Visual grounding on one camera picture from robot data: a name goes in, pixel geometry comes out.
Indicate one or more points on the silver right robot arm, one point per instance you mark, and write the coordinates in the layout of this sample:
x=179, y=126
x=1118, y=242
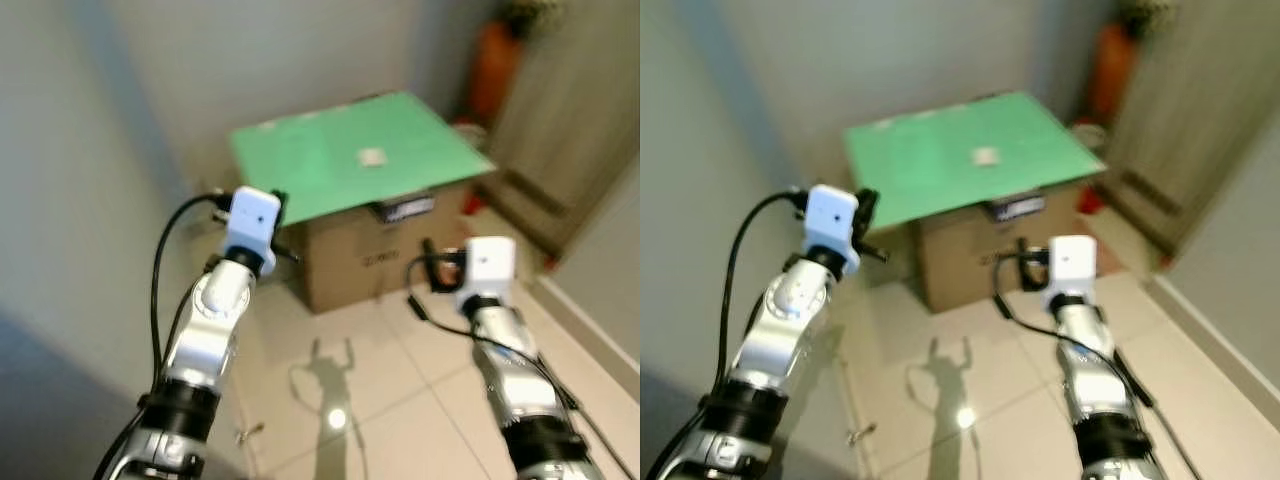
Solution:
x=1085, y=375
x=515, y=370

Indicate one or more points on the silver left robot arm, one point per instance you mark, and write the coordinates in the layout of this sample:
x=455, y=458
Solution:
x=790, y=320
x=210, y=330

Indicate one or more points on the green corrugated plastic sheet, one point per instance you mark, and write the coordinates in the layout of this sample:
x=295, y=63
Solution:
x=940, y=165
x=330, y=170

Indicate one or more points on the black label with white print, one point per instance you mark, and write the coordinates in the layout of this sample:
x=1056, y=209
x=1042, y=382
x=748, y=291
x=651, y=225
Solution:
x=1015, y=207
x=400, y=209

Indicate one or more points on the brown cardboard box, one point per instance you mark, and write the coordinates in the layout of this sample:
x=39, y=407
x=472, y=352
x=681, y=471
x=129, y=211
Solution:
x=350, y=265
x=960, y=265

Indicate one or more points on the white plastic bottle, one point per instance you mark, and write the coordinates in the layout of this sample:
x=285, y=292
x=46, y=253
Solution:
x=472, y=135
x=1090, y=136

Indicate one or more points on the wooden door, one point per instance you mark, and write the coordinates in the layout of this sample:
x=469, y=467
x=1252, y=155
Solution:
x=570, y=110
x=1190, y=110

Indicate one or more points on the orange cylinder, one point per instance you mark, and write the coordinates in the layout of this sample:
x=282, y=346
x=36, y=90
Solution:
x=493, y=70
x=1112, y=70

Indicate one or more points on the small metal floor stopper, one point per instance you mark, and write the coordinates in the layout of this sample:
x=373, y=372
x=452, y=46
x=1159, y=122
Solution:
x=863, y=435
x=250, y=434

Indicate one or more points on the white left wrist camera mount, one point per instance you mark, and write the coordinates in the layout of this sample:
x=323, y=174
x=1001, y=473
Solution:
x=832, y=222
x=250, y=220

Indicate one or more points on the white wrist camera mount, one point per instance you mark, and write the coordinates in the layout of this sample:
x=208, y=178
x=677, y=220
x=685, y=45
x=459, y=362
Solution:
x=832, y=222
x=250, y=220
x=1070, y=265
x=490, y=265

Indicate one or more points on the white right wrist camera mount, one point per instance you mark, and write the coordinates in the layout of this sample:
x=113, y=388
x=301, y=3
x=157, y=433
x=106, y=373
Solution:
x=1070, y=265
x=490, y=265

